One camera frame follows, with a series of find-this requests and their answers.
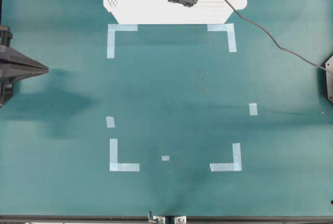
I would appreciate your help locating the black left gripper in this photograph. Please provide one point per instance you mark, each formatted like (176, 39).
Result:
(12, 56)

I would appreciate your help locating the white plastic basket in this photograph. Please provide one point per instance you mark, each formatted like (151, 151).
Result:
(164, 12)

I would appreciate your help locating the tiny centre tape piece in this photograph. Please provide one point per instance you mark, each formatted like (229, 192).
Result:
(165, 158)

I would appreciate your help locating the metal bracket table edge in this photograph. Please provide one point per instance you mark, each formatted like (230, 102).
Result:
(166, 219)

